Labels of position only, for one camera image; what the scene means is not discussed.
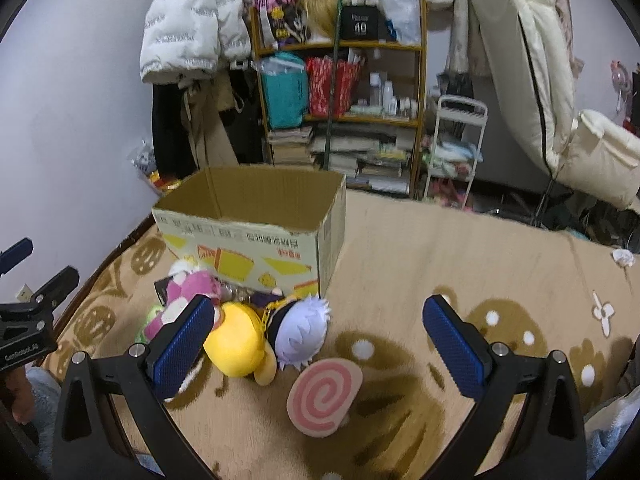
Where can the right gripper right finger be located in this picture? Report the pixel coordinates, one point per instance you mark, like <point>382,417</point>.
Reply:
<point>548,441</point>

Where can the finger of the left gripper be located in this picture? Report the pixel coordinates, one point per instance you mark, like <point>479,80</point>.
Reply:
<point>14,255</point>
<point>52,294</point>

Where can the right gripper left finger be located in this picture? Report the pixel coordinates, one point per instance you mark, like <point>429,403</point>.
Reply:
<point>89,439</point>

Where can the pink plush toy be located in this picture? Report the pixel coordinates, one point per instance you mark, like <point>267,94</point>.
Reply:
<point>186,280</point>

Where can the yellow plush toy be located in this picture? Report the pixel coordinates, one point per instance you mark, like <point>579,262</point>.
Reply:
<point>238,346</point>

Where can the pink swirl plush cushion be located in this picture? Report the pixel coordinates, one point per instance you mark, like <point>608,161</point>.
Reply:
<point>322,396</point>

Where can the purple haired plush doll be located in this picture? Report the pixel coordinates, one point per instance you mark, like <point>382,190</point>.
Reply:
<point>297,329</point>

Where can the person's left hand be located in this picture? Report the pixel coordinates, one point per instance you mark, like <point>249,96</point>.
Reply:
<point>22,405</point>

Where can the snack bag on floor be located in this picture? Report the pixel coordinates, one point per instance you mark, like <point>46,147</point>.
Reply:
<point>143,159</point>

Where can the beige patterned blanket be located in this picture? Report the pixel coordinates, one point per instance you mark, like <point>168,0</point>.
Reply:
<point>532,289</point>

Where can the cardboard box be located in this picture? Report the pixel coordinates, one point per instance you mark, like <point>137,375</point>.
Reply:
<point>260,227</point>

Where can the beige hanging coat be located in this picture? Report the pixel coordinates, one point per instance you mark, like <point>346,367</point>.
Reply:
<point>203,101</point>

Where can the white puffer jacket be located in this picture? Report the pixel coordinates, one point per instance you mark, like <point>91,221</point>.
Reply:
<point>187,40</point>

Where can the green pole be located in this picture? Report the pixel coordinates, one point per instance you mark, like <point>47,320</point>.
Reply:
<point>331,104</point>

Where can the teal bag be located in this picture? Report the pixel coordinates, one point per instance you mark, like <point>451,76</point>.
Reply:
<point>285,83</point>

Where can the white rolling cart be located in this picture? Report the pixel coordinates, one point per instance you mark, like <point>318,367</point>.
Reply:
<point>454,150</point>

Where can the red patterned bag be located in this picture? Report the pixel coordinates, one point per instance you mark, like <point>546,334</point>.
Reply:
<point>319,75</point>

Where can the stack of books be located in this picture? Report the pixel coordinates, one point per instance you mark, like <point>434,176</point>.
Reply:
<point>371,155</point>

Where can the wooden shelf unit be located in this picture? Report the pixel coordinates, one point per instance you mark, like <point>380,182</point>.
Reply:
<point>412,120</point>

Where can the blonde wig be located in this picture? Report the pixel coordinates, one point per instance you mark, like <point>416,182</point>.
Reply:
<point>321,17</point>

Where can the black box with 40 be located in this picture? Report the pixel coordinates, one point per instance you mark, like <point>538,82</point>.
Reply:
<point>361,22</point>

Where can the cream recliner chair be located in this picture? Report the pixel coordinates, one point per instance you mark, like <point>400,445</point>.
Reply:
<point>530,66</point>

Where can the wall outlet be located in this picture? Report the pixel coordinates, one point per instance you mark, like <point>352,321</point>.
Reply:
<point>24,294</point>

